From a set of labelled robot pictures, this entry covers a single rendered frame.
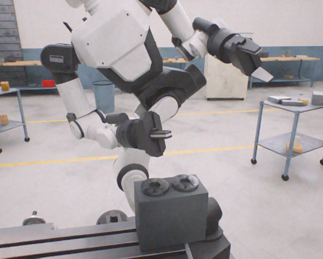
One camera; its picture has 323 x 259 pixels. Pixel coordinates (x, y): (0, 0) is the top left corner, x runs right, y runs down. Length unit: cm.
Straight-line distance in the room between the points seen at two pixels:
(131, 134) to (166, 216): 28
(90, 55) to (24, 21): 760
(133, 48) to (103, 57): 11
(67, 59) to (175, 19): 43
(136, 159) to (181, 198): 38
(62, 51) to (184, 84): 47
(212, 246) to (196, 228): 58
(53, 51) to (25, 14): 750
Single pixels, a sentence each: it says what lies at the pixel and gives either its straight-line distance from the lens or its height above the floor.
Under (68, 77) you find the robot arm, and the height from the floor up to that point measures 144.
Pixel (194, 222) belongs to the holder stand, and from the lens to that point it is 89.
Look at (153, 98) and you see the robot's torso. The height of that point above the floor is 134.
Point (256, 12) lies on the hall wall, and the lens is 931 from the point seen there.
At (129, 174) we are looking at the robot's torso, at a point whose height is 104.
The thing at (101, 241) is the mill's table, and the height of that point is 94.
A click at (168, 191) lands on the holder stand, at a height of 113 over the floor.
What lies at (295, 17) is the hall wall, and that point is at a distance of 1001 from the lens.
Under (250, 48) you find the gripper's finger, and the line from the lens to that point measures 68.
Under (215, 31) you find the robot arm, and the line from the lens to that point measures 83.
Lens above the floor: 159
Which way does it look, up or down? 20 degrees down
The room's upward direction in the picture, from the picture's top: straight up
